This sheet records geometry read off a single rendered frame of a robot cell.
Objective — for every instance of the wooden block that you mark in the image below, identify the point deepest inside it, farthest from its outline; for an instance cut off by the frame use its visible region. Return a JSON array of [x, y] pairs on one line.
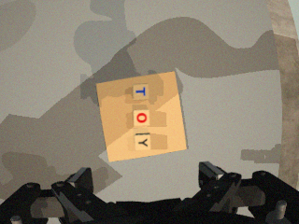
[[142, 117], [140, 92], [142, 141]]

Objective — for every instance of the tan flat mat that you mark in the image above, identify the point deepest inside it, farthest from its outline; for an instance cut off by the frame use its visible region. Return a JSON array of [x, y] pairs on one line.
[[116, 108]]

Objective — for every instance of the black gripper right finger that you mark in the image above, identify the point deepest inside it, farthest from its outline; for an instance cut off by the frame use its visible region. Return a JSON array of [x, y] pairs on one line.
[[268, 198]]

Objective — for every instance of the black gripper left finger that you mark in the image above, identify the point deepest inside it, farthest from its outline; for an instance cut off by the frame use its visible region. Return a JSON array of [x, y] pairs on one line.
[[68, 201]]

